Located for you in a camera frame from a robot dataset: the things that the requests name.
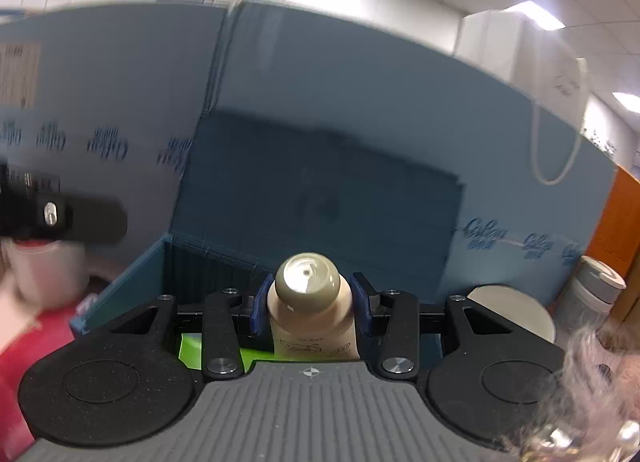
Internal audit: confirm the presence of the ceiling light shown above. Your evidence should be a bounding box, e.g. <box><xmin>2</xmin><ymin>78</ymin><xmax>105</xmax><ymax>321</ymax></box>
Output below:
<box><xmin>611</xmin><ymin>90</ymin><xmax>640</xmax><ymax>115</ymax></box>
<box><xmin>501</xmin><ymin>0</ymin><xmax>567</xmax><ymax>31</ymax></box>

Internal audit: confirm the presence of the cream tube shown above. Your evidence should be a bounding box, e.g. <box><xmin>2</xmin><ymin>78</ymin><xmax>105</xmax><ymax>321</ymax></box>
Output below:
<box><xmin>266</xmin><ymin>252</ymin><xmax>361</xmax><ymax>361</ymax></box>

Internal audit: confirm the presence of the blue foam board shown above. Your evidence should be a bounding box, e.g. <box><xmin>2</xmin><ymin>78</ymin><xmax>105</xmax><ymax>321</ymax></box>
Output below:
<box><xmin>0</xmin><ymin>0</ymin><xmax>619</xmax><ymax>305</ymax></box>

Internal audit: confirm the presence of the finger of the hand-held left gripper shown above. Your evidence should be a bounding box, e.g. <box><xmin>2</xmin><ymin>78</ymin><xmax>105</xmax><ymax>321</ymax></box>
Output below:
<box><xmin>0</xmin><ymin>164</ymin><xmax>127</xmax><ymax>245</ymax></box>

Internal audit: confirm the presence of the white paper bag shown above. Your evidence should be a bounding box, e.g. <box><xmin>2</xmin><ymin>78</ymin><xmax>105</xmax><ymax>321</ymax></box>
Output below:
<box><xmin>456</xmin><ymin>8</ymin><xmax>592</xmax><ymax>186</ymax></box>

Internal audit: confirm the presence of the white cup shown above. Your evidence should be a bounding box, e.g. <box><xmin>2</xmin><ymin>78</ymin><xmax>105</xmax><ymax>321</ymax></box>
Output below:
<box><xmin>7</xmin><ymin>239</ymin><xmax>92</xmax><ymax>313</ymax></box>

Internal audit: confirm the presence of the green tube with white cap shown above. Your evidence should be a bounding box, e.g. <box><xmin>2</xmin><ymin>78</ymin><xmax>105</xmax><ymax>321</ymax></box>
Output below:
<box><xmin>179</xmin><ymin>335</ymin><xmax>273</xmax><ymax>371</ymax></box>

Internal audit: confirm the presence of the grey plastic cup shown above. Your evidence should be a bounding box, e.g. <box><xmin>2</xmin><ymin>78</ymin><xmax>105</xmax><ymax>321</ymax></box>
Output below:
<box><xmin>554</xmin><ymin>255</ymin><xmax>627</xmax><ymax>345</ymax></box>

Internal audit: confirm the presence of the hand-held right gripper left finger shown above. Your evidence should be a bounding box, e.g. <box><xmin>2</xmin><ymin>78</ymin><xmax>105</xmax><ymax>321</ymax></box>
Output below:
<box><xmin>107</xmin><ymin>274</ymin><xmax>277</xmax><ymax>376</ymax></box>

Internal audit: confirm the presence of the dark blue storage box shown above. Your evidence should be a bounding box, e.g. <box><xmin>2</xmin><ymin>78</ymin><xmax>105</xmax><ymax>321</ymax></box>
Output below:
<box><xmin>69</xmin><ymin>112</ymin><xmax>467</xmax><ymax>359</ymax></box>

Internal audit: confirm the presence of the fluffy pink pompom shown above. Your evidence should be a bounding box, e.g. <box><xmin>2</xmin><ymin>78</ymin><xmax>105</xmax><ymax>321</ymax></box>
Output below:
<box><xmin>510</xmin><ymin>327</ymin><xmax>640</xmax><ymax>462</ymax></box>

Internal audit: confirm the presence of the orange panel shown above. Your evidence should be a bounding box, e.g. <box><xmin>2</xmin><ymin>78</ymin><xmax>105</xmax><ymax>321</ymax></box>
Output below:
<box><xmin>586</xmin><ymin>166</ymin><xmax>640</xmax><ymax>273</ymax></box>

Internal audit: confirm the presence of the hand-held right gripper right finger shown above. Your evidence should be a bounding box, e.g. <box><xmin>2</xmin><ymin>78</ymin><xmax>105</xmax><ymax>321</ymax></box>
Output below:
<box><xmin>349</xmin><ymin>272</ymin><xmax>522</xmax><ymax>376</ymax></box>

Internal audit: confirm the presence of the striped ceramic bowl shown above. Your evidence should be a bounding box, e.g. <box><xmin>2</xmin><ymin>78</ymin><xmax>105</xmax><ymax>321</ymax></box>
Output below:
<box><xmin>466</xmin><ymin>284</ymin><xmax>557</xmax><ymax>344</ymax></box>

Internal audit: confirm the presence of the paper label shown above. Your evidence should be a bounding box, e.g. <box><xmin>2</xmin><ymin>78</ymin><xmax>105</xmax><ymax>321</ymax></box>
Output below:
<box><xmin>0</xmin><ymin>42</ymin><xmax>42</xmax><ymax>108</ymax></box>

